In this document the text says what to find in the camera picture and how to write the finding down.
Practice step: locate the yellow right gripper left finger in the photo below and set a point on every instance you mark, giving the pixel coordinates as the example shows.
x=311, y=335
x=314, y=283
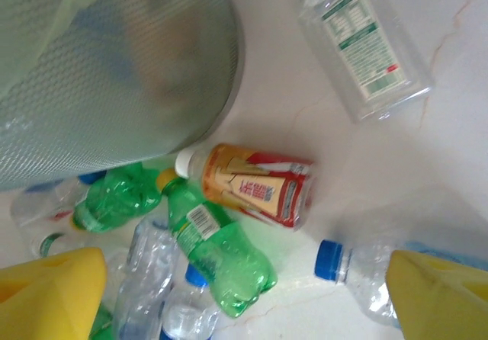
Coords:
x=49, y=298

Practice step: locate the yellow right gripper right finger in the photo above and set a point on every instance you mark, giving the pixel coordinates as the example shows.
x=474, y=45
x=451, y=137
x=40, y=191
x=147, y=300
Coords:
x=442, y=302

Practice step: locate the clear bottle pale blue label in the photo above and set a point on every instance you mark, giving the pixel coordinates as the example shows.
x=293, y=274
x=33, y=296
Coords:
x=362, y=279

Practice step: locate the clear bottle blue red label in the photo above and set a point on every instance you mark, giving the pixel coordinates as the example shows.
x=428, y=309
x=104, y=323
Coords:
x=38, y=210

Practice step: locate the crushed clear bottle white cap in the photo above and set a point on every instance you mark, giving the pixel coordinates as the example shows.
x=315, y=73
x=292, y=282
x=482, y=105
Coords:
x=145, y=279

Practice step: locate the crushed green bottle yellow cap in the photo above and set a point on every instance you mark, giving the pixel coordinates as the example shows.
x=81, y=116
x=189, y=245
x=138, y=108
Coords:
x=110, y=203

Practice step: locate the orange red label bottle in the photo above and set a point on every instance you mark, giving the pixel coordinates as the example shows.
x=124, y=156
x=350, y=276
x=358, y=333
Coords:
x=259, y=187

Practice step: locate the clear bottle green white label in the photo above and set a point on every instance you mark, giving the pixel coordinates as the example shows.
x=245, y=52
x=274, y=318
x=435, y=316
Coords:
x=362, y=50

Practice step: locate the green plastic bin liner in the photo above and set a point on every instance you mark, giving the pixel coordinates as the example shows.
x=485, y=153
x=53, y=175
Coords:
x=23, y=31

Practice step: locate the translucent green bucket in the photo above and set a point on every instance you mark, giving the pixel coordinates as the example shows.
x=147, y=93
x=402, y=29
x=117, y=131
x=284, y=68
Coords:
x=133, y=88

